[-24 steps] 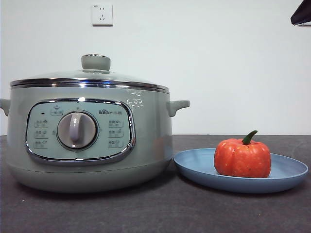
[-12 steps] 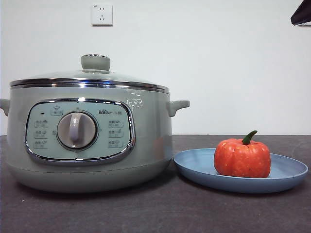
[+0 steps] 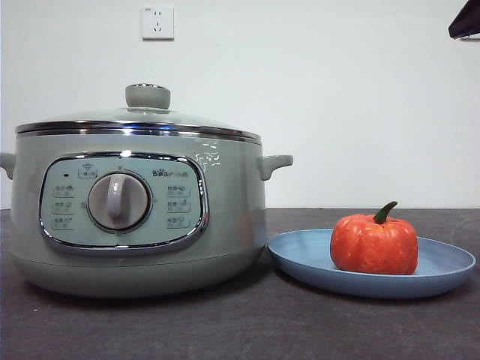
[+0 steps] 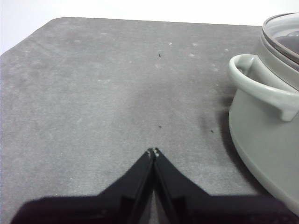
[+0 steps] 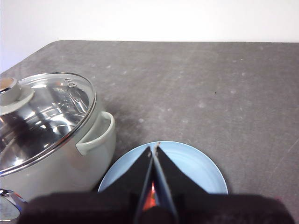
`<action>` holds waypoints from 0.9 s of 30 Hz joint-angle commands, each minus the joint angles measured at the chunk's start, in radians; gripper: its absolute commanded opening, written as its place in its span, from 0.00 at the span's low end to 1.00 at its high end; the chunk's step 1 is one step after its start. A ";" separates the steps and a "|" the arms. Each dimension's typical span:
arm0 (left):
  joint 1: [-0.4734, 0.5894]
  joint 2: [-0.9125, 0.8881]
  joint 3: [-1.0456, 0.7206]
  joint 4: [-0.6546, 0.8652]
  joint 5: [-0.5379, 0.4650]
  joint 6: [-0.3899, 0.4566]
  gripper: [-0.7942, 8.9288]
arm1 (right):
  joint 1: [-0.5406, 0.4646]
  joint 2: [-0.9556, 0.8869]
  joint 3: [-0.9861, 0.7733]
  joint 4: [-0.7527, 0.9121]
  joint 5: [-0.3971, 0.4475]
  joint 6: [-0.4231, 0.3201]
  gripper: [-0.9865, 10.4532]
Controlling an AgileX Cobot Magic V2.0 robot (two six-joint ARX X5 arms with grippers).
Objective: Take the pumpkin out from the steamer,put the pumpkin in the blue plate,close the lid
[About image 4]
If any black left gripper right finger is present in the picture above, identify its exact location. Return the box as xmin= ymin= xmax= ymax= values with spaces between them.
xmin=153 ymin=147 xmax=299 ymax=224

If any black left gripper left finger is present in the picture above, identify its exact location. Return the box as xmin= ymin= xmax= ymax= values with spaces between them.
xmin=10 ymin=148 xmax=155 ymax=224

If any glass lid with green knob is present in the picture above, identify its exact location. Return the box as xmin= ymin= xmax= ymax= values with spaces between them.
xmin=261 ymin=13 xmax=299 ymax=70

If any pale green electric steamer pot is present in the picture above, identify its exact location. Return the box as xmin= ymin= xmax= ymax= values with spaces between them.
xmin=228 ymin=35 xmax=299 ymax=204

